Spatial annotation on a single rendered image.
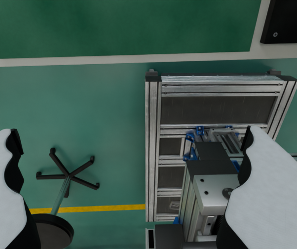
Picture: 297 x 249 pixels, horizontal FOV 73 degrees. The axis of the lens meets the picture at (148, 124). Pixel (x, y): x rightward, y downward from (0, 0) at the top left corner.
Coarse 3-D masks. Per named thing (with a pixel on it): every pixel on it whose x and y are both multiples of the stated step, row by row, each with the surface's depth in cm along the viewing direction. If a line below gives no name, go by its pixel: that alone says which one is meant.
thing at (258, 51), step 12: (264, 0) 44; (264, 12) 45; (252, 48) 49; (264, 48) 49; (276, 48) 49; (288, 48) 49; (0, 60) 48; (12, 60) 49; (24, 60) 49; (36, 60) 49; (48, 60) 49; (60, 60) 49; (72, 60) 49; (84, 60) 49; (96, 60) 49; (108, 60) 49; (120, 60) 49; (132, 60) 49; (144, 60) 50; (156, 60) 50; (168, 60) 50; (180, 60) 50; (192, 60) 50; (204, 60) 50
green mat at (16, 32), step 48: (0, 0) 42; (48, 0) 42; (96, 0) 42; (144, 0) 43; (192, 0) 43; (240, 0) 43; (0, 48) 47; (48, 48) 47; (96, 48) 48; (144, 48) 48; (192, 48) 48; (240, 48) 49
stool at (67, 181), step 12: (60, 168) 159; (84, 168) 159; (84, 180) 170; (60, 192) 149; (60, 204) 142; (36, 216) 116; (48, 216) 117; (48, 228) 117; (60, 228) 118; (72, 228) 125; (48, 240) 124; (60, 240) 124; (72, 240) 128
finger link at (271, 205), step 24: (264, 144) 9; (240, 168) 9; (264, 168) 8; (288, 168) 8; (240, 192) 7; (264, 192) 7; (288, 192) 7; (240, 216) 6; (264, 216) 6; (288, 216) 6; (216, 240) 7; (240, 240) 6; (264, 240) 5; (288, 240) 5
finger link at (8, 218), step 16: (0, 144) 9; (16, 144) 10; (0, 160) 8; (16, 160) 10; (0, 176) 7; (16, 176) 8; (0, 192) 7; (16, 192) 7; (0, 208) 6; (16, 208) 6; (0, 224) 6; (16, 224) 6; (32, 224) 6; (0, 240) 5; (16, 240) 6; (32, 240) 6
